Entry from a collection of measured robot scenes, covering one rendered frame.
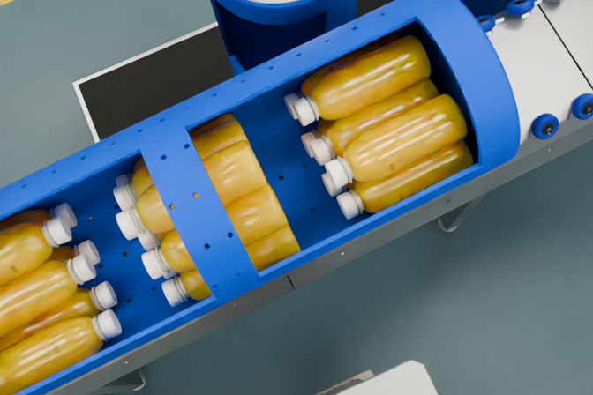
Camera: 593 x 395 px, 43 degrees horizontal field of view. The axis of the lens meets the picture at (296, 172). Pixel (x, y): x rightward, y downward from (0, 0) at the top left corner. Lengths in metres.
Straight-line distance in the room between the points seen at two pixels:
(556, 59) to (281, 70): 0.55
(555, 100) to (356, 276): 0.99
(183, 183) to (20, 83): 1.59
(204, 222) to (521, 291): 1.40
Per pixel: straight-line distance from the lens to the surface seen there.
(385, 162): 1.04
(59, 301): 1.14
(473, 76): 1.00
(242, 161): 0.99
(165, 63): 2.21
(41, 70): 2.48
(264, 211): 1.02
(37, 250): 1.10
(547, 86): 1.35
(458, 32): 1.01
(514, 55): 1.36
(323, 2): 1.29
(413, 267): 2.17
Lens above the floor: 2.14
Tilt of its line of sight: 75 degrees down
